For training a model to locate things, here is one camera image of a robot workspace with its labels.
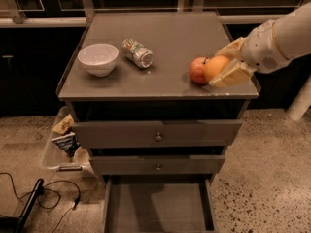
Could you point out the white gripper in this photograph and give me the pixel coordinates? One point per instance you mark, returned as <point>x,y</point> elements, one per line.
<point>261,49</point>

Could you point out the orange fruit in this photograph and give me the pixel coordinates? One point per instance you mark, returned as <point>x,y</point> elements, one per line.
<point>214,66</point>

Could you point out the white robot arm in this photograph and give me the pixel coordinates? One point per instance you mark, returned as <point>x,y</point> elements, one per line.
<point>293,33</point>

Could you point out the grey top drawer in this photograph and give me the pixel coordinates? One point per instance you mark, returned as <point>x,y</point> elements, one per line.
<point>156,134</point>

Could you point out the grey middle drawer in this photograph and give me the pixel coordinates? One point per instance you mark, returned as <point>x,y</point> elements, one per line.
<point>157,164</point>

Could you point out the grey drawer cabinet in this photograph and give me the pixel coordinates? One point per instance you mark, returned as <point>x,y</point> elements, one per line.
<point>162,92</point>

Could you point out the grey open bottom drawer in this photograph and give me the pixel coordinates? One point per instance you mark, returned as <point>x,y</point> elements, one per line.
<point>158,204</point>

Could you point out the red apple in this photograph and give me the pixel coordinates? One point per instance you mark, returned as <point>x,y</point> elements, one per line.
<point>196,70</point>

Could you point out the silver soda can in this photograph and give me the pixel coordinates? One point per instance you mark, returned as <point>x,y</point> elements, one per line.
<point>141,56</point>

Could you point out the white ceramic bowl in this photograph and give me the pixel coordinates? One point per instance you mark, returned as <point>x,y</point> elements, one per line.
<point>100,60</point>

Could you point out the yellow snack packet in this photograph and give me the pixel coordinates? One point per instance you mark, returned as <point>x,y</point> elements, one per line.
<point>64,125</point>

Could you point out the dark blue snack bag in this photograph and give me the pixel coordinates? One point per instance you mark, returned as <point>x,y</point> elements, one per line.
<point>68,143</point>

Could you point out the black bar stand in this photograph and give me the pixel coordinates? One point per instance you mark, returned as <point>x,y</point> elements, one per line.
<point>15,224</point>

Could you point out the white cylindrical post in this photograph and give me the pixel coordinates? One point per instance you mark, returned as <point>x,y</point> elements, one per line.
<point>301,103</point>

